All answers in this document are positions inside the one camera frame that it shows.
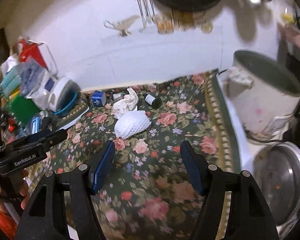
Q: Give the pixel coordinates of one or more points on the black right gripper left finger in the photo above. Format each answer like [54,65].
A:
[45,216]

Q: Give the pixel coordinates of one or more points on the clear plastic bag bundle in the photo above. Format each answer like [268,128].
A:
[36,83]

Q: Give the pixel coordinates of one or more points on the white foam fruit net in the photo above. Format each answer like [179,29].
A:
[131,123]

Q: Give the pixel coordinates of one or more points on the small dark labelled bottle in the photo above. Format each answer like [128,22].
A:
[154,102]

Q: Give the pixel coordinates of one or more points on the floral green tablecloth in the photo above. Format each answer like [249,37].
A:
[147,193]

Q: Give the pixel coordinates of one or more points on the green box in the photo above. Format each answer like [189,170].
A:
[23,109]

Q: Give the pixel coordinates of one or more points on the rice cooker metal lid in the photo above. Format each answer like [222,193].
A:
[277,173]

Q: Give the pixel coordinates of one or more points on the gold genie lamp ornament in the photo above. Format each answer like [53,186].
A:
[122,26]

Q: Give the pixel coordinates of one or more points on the red bag with handle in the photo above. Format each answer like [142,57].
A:
[39,51]

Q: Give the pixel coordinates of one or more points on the blue plastic basin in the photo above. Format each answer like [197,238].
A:
[68,104]

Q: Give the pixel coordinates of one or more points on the blue coffee capsule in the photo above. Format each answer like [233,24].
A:
[98,98]

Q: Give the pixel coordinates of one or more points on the white rice cooker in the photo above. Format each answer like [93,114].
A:
[266,108]

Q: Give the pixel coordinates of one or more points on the dirty cloth on cooker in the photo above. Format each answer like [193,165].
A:
[238,76]

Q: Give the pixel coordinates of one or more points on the white perforated colander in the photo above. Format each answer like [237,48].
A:
[61,94]

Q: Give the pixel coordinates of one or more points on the person's left hand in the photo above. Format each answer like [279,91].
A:
[23,191]

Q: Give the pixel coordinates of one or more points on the hanging metal whisk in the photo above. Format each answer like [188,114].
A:
[147,13]

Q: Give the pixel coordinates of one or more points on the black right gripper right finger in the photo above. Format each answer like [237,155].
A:
[249,214]

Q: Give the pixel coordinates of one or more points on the white tissue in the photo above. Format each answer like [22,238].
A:
[128,103]

